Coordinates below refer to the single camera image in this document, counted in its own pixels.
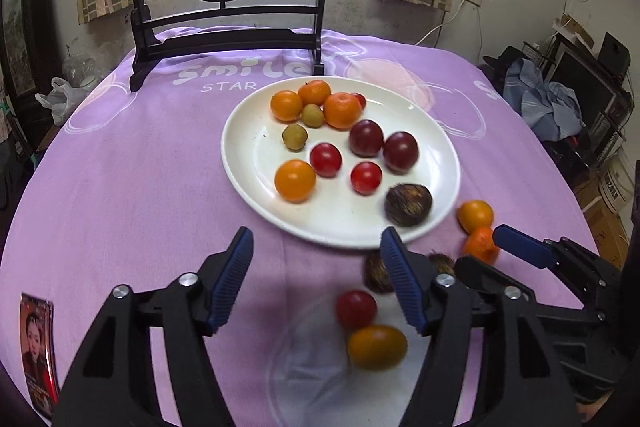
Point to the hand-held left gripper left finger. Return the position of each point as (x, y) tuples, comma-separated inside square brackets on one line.
[(230, 287)]

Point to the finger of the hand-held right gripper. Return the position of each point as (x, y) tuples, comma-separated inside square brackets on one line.
[(475, 274), (520, 244)]

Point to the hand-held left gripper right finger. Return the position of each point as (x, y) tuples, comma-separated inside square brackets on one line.
[(402, 287)]

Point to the small orange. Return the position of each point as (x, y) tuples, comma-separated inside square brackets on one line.
[(314, 92), (295, 180), (286, 105), (479, 247), (475, 215)]

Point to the dark brown water chestnut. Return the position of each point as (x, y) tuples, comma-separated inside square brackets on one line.
[(408, 205), (377, 272), (442, 263)]

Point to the red cherry tomato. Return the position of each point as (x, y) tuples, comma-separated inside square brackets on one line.
[(360, 101), (366, 177), (356, 309), (325, 159)]

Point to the white oval plate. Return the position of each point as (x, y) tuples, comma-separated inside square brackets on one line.
[(255, 177)]

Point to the dark red plum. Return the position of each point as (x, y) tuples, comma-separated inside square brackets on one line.
[(400, 152), (366, 138)]

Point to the yellow-green longan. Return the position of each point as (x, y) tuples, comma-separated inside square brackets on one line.
[(294, 137), (313, 115)]

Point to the large orange tangerine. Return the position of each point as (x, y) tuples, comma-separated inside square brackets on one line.
[(342, 110)]

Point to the cardboard boxes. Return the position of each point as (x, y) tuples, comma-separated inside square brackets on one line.
[(605, 202)]

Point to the blue crumpled cloth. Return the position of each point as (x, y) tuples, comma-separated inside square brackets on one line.
[(545, 104)]

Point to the purple printed tablecloth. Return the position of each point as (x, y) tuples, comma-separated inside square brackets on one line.
[(150, 157)]

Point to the black monitor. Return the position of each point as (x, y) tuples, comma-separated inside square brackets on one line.
[(585, 92)]

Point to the black hat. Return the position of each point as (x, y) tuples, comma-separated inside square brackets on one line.
[(500, 59)]

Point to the smartphone with lit screen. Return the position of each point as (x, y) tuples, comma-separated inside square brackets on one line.
[(36, 357)]

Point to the black speaker box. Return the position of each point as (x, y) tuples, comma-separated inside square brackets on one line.
[(614, 52)]

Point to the black framed persimmon painting screen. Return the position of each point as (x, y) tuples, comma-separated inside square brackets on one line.
[(225, 37)]

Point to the white plastic bag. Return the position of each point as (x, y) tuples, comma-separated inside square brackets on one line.
[(60, 99)]

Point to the dark wooden cabinet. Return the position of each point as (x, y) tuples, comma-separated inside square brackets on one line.
[(20, 32)]

